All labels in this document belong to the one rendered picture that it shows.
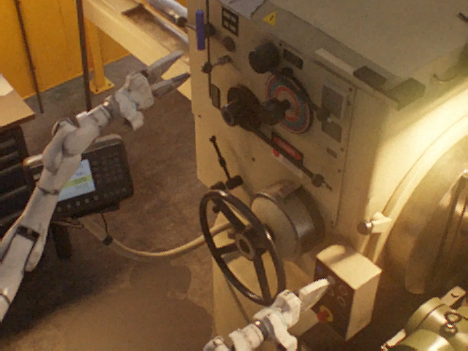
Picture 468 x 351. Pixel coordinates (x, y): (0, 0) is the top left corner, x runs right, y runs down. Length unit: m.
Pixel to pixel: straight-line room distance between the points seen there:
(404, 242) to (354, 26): 0.62
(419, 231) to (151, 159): 2.53
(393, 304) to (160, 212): 1.60
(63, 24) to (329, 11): 2.84
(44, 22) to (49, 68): 0.32
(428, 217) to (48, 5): 3.00
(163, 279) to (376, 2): 2.12
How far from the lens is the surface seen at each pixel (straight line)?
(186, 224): 3.87
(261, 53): 1.84
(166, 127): 4.47
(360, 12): 1.89
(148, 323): 3.48
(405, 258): 2.05
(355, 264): 1.97
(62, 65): 4.65
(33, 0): 4.36
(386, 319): 2.78
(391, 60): 1.72
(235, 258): 2.92
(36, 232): 2.01
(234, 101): 2.06
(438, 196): 1.97
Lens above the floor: 2.85
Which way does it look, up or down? 43 degrees down
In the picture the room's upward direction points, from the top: straight up
